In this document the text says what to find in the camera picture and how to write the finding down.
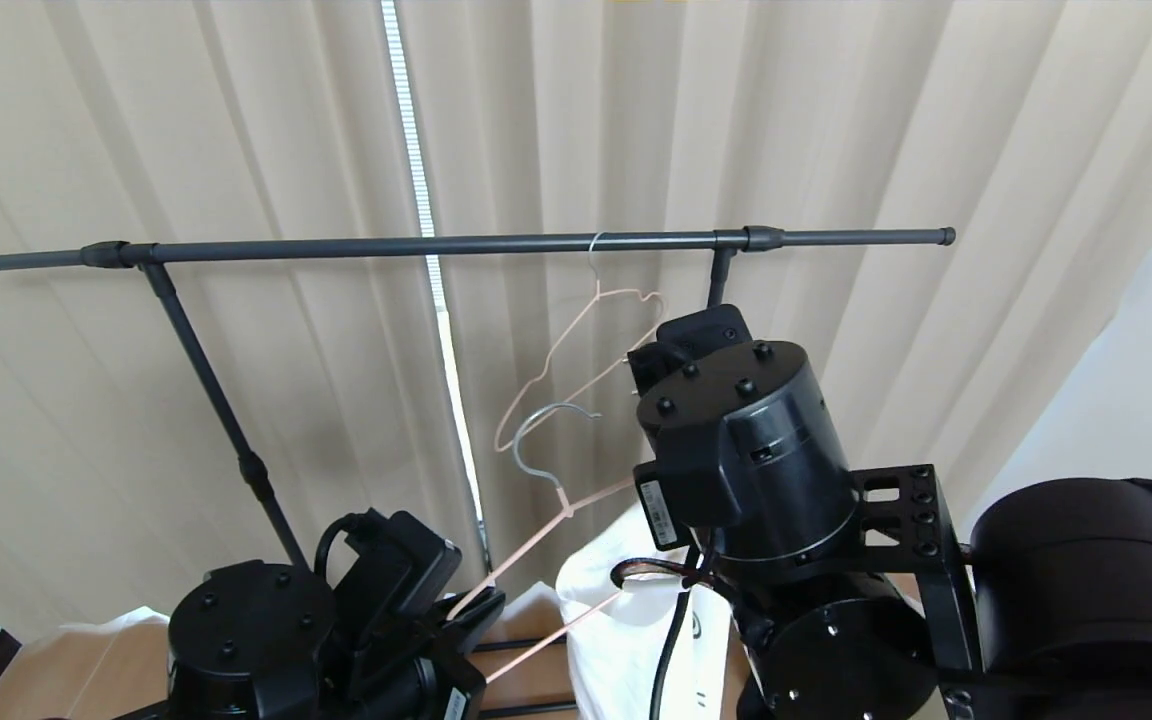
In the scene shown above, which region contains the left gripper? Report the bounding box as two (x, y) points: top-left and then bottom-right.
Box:
(376, 635), (489, 720)

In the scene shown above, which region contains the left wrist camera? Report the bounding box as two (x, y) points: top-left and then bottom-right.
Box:
(331, 510), (464, 643)

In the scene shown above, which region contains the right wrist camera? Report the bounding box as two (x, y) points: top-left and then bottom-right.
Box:
(626, 305), (752, 393)

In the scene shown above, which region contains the beige curtain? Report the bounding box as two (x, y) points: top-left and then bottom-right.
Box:
(0, 0), (1152, 641)

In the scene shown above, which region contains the white printed T-shirt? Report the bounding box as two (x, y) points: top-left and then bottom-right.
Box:
(556, 505), (737, 720)

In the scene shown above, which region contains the pink clothes hanger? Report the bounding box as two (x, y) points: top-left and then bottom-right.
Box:
(446, 403), (637, 686)
(494, 232), (665, 453)

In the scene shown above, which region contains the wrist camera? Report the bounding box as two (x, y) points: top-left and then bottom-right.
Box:
(331, 510), (464, 643)
(626, 305), (752, 393)

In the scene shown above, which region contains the black clothes rack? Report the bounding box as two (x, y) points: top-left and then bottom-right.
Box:
(0, 226), (957, 720)

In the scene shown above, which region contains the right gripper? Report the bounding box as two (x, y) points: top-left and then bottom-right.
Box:
(634, 462), (687, 553)

